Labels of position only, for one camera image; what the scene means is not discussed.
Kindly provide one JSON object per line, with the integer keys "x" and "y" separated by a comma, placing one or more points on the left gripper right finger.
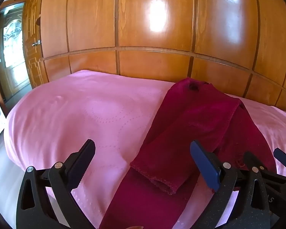
{"x": 251, "y": 208}

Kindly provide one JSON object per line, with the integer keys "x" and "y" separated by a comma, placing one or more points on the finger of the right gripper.
{"x": 280, "y": 156}
{"x": 253, "y": 163}

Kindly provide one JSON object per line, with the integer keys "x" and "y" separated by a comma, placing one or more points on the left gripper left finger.
{"x": 34, "y": 209}

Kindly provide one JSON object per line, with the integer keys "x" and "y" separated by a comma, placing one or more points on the dark red cloth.
{"x": 163, "y": 188}

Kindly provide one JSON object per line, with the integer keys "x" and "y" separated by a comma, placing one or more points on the wooden bedroom door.
{"x": 13, "y": 72}

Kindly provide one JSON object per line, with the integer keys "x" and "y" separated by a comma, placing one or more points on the pink bed cover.
{"x": 55, "y": 119}

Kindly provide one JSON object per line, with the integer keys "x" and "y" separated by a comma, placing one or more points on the wooden wardrobe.
{"x": 239, "y": 46}

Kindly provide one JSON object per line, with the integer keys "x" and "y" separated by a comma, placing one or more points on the metal door handle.
{"x": 38, "y": 42}

